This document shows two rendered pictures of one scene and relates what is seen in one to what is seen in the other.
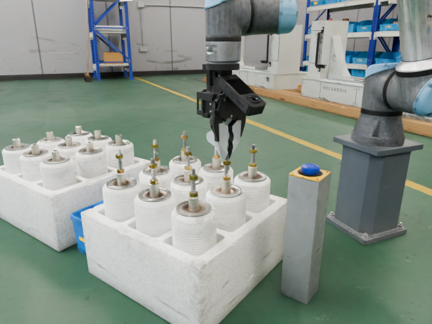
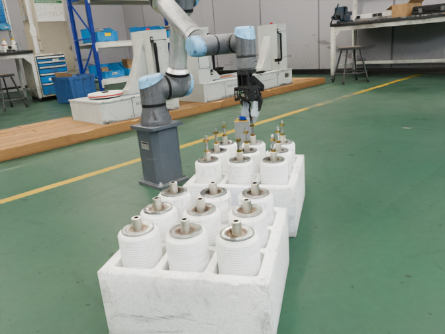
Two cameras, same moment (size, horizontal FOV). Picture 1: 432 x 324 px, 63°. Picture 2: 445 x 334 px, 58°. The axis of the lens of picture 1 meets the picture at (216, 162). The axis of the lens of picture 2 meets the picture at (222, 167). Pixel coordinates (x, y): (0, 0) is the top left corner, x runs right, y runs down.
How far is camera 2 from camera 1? 2.00 m
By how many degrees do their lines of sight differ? 102
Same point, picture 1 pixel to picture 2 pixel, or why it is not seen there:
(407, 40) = (184, 58)
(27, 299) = (342, 244)
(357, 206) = (177, 162)
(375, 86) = (162, 87)
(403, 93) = (183, 86)
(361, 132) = (165, 117)
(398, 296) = not seen: hidden behind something
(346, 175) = (165, 149)
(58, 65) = not seen: outside the picture
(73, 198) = not seen: hidden behind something
